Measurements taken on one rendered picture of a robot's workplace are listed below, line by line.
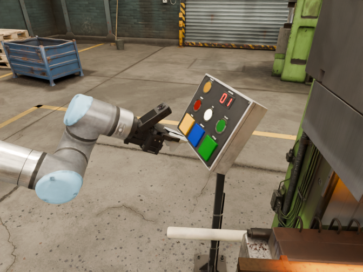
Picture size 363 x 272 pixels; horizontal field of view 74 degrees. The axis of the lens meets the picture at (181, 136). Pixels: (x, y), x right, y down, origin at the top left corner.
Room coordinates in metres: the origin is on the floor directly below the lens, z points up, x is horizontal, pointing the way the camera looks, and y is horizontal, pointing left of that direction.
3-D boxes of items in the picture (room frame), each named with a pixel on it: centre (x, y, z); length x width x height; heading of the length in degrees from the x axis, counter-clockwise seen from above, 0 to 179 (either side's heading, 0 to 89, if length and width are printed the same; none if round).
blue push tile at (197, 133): (0.84, -0.06, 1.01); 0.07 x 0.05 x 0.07; 21
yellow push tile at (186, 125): (0.93, -0.03, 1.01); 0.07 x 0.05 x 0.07; 21
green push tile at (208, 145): (0.74, -0.10, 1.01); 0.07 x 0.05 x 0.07; 21
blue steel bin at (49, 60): (5.00, 2.77, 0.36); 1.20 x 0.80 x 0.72; 63
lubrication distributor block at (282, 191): (0.68, -0.37, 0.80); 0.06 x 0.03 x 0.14; 176
